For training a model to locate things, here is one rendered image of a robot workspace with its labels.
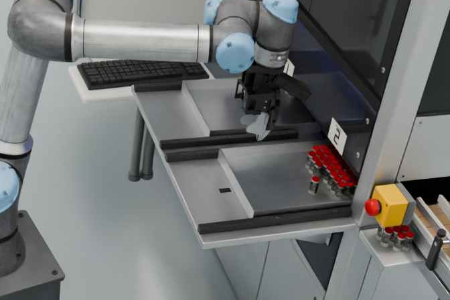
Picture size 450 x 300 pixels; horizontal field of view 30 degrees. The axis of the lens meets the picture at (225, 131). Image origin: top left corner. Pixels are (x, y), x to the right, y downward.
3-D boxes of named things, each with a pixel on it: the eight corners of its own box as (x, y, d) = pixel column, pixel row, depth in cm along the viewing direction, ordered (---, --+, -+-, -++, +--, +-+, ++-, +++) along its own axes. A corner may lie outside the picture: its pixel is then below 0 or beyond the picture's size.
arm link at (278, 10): (259, -14, 178) (298, -9, 179) (250, 32, 184) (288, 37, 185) (262, 3, 171) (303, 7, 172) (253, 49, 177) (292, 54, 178)
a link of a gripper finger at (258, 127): (240, 141, 194) (246, 108, 189) (263, 139, 196) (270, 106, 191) (244, 149, 192) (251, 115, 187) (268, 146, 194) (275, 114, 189)
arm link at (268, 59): (282, 34, 185) (296, 53, 179) (278, 52, 188) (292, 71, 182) (250, 35, 183) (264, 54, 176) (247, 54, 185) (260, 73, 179)
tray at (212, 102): (286, 84, 259) (288, 74, 258) (320, 132, 240) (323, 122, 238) (181, 90, 248) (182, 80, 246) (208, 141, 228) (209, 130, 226)
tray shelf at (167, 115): (278, 81, 264) (280, 76, 263) (382, 226, 211) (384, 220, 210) (130, 90, 248) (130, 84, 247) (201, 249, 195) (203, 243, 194)
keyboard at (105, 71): (193, 57, 281) (194, 51, 279) (209, 79, 271) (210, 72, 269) (76, 67, 265) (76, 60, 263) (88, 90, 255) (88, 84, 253)
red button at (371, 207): (375, 207, 198) (379, 194, 196) (383, 218, 195) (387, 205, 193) (361, 209, 197) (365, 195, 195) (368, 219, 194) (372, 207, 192)
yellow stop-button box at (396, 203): (394, 205, 203) (401, 182, 199) (408, 225, 197) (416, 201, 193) (366, 209, 200) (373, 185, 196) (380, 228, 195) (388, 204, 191)
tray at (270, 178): (332, 148, 234) (335, 138, 232) (375, 207, 214) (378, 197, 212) (217, 159, 222) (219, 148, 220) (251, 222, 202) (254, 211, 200)
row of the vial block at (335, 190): (315, 159, 228) (318, 144, 226) (343, 200, 214) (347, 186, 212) (307, 159, 227) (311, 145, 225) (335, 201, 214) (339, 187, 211)
